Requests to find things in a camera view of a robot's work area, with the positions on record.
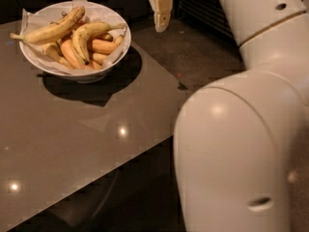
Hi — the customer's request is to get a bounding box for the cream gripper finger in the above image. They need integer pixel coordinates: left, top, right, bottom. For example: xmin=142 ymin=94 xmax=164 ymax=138
xmin=149 ymin=0 xmax=173 ymax=33

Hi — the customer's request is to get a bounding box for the curved yellow banana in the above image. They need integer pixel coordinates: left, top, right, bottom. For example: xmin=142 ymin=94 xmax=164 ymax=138
xmin=71 ymin=22 xmax=126 ymax=65

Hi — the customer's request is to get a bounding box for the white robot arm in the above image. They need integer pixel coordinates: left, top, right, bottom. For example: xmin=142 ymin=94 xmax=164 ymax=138
xmin=174 ymin=0 xmax=309 ymax=232

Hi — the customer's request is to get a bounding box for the small banana right rim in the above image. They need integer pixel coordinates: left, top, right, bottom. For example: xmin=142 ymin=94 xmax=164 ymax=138
xmin=113 ymin=35 xmax=124 ymax=45

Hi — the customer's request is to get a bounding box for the orange banana upper centre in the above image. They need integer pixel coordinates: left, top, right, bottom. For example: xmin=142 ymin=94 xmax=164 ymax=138
xmin=96 ymin=33 xmax=113 ymax=42

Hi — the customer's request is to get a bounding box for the orange banana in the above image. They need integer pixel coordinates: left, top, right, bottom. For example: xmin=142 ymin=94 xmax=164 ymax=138
xmin=96 ymin=33 xmax=113 ymax=42
xmin=87 ymin=39 xmax=118 ymax=54
xmin=60 ymin=39 xmax=92 ymax=70

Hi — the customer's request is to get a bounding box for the white paper bowl liner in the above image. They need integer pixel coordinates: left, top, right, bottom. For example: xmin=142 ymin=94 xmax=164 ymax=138
xmin=11 ymin=0 xmax=131 ymax=82

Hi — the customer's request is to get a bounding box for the orange banana middle right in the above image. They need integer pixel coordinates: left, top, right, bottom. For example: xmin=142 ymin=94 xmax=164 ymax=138
xmin=87 ymin=39 xmax=118 ymax=54

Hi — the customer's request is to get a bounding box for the yellow banana bottom right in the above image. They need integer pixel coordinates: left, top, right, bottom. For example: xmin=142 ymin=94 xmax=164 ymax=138
xmin=89 ymin=51 xmax=107 ymax=65

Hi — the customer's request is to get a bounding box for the white ceramic bowl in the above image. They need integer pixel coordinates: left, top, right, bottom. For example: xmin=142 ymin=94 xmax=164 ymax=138
xmin=19 ymin=0 xmax=131 ymax=83

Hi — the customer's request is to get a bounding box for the long yellow top banana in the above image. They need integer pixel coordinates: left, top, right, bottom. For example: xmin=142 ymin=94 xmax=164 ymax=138
xmin=10 ymin=7 xmax=85 ymax=44

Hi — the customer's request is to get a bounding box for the orange banana lower centre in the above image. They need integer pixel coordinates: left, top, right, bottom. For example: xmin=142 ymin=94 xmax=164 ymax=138
xmin=60 ymin=39 xmax=92 ymax=70

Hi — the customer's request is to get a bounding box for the yellow banana lower left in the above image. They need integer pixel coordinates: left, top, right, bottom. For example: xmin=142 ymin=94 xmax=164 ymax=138
xmin=42 ymin=43 xmax=73 ymax=70

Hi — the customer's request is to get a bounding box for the black glass door refrigerator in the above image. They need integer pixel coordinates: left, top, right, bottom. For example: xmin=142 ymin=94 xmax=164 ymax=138
xmin=177 ymin=0 xmax=242 ymax=45

